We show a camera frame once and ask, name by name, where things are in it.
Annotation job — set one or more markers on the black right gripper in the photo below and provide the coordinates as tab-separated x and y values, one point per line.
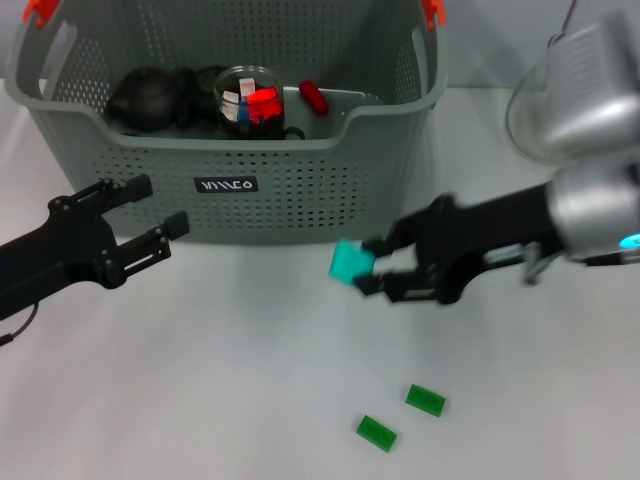
475	235

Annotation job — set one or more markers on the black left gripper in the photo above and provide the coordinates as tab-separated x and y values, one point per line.
55	255

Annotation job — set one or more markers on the teal toy brick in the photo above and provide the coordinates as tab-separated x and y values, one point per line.
347	262

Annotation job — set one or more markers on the grey perforated storage bin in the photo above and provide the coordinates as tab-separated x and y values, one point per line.
250	210

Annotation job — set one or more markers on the green toy brick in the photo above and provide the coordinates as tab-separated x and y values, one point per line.
425	400
377	432

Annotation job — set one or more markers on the beige translucent toy brick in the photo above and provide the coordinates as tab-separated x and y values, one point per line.
230	104

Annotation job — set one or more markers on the glass teacup black holder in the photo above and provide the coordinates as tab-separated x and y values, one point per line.
282	120
202	85

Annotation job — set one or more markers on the white pink toy brick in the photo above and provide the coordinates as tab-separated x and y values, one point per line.
246	89

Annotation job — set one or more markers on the large orange-red toy brick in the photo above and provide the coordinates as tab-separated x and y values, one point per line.
262	96

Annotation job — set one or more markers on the dark red toy brick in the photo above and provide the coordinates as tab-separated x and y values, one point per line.
314	97

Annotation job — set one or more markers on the black clay teapot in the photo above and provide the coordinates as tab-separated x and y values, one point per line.
145	100

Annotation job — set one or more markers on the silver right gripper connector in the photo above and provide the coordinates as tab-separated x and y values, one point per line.
534	265

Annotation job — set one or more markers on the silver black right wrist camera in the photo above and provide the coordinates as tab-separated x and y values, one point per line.
590	90

